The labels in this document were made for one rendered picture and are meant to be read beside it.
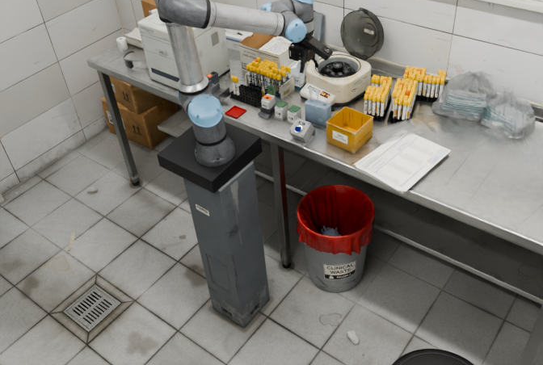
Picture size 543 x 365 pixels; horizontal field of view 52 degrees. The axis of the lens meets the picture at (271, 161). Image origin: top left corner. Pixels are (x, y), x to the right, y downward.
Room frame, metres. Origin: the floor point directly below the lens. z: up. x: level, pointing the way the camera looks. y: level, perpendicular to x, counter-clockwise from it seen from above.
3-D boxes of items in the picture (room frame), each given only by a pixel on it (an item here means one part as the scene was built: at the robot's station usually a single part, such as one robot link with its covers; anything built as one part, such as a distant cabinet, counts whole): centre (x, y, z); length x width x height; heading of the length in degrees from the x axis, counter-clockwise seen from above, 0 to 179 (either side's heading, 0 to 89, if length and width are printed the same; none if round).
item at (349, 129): (1.75, -0.32, 0.93); 0.13 x 0.13 x 0.10; 47
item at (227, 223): (1.66, 0.21, 0.44); 0.20 x 0.20 x 0.87; 49
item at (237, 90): (2.12, 0.07, 0.93); 0.17 x 0.09 x 0.11; 50
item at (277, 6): (1.86, -0.07, 1.38); 0.11 x 0.11 x 0.08; 19
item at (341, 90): (2.11, -0.31, 0.94); 0.30 x 0.24 x 0.12; 130
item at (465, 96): (1.89, -0.82, 0.97); 0.26 x 0.17 x 0.19; 65
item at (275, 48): (2.40, -0.08, 0.95); 0.29 x 0.25 x 0.15; 139
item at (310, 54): (1.91, -0.16, 1.23); 0.09 x 0.08 x 0.12; 57
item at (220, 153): (1.66, 0.21, 0.99); 0.15 x 0.15 x 0.10
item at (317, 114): (1.88, -0.21, 0.92); 0.10 x 0.07 x 0.10; 56
